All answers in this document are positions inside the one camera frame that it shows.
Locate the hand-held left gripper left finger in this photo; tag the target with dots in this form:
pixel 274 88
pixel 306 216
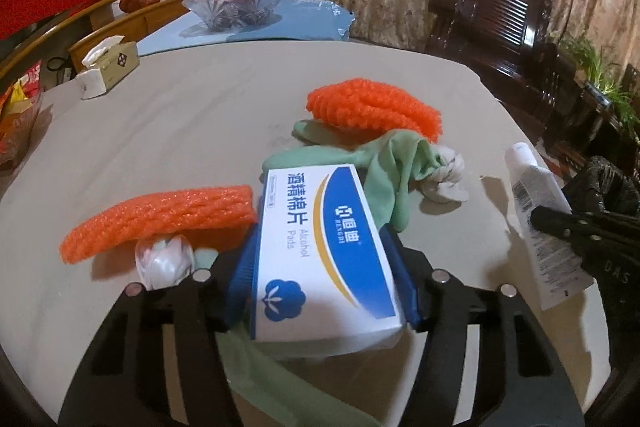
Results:
pixel 240 287

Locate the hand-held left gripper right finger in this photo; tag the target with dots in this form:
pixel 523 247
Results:
pixel 400 277

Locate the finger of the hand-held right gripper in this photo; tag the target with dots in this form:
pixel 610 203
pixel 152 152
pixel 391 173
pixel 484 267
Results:
pixel 560 222

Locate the white tube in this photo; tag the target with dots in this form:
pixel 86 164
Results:
pixel 530 192

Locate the black trash bin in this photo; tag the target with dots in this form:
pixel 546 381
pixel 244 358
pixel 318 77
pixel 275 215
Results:
pixel 600 187

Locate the white and blue box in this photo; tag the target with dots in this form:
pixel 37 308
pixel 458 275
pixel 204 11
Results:
pixel 320 257

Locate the white crumpled tissue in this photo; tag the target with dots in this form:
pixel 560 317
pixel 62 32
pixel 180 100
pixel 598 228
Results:
pixel 160 262
pixel 447 179

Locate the dark wooden side table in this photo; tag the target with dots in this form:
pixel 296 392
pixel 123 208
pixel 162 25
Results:
pixel 590 127

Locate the green rubber glove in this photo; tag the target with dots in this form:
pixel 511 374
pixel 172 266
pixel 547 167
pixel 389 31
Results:
pixel 400 177

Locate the orange foam net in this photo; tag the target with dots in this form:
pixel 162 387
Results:
pixel 375 107
pixel 160 217

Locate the dark wooden armchair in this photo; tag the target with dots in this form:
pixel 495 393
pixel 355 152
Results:
pixel 632 79
pixel 500 32

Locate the potted green plant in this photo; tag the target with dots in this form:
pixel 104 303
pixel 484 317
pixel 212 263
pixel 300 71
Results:
pixel 600 67

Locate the tissue box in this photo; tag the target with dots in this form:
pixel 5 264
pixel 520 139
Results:
pixel 112 67

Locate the glass snack bowl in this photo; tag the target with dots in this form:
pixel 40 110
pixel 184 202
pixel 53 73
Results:
pixel 20 132

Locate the blue tablecloth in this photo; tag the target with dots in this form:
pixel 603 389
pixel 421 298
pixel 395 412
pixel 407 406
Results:
pixel 300 22

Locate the glass fruit bowl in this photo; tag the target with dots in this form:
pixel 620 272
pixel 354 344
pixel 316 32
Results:
pixel 235 9

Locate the red snack packets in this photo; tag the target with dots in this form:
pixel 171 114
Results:
pixel 12 107

